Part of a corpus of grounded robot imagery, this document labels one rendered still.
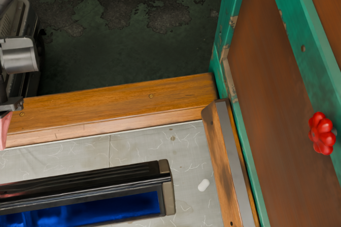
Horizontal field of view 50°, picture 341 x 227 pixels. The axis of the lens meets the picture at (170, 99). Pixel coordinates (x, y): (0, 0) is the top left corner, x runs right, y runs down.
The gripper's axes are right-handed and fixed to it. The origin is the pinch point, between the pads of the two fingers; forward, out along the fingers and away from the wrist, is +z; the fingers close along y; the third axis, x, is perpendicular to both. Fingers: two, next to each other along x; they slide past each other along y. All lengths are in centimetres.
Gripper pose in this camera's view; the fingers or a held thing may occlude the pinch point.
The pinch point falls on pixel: (2, 145)
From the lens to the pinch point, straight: 83.3
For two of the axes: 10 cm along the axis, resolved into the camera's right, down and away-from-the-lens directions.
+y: 9.9, -1.1, 0.7
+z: 0.9, 9.6, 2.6
